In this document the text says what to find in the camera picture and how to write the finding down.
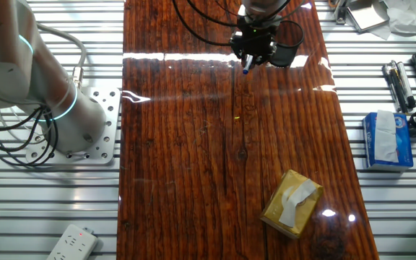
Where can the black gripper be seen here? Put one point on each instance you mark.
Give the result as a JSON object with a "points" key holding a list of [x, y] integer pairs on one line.
{"points": [[255, 38]]}

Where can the white marker pen blue cap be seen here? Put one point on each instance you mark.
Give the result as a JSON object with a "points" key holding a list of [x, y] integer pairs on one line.
{"points": [[247, 65]]}

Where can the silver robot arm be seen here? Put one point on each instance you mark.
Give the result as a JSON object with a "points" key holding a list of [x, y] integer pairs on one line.
{"points": [[31, 79]]}

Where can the black mesh pen holder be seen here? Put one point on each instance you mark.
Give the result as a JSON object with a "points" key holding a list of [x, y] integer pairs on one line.
{"points": [[287, 50]]}

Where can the black pen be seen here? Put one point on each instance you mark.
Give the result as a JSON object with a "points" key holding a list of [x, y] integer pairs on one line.
{"points": [[399, 90], [391, 88]]}

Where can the gold tissue pack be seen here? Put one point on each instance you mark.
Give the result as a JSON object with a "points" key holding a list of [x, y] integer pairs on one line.
{"points": [[291, 204]]}

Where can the white marker black cap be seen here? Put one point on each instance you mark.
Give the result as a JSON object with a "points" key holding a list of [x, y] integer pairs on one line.
{"points": [[407, 86]]}

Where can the crumpled white paper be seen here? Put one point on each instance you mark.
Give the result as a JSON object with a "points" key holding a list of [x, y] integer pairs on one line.
{"points": [[406, 16]]}

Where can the blue tissue pack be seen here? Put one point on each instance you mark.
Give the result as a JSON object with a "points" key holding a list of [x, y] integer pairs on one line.
{"points": [[404, 144]]}

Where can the white power strip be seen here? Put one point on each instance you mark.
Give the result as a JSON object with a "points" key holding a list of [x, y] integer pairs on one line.
{"points": [[72, 245]]}

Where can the silver metal bracket plate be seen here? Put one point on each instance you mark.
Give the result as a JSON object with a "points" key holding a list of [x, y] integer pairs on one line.
{"points": [[363, 14]]}

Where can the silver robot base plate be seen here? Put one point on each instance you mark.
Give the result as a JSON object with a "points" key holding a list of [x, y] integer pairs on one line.
{"points": [[107, 122]]}

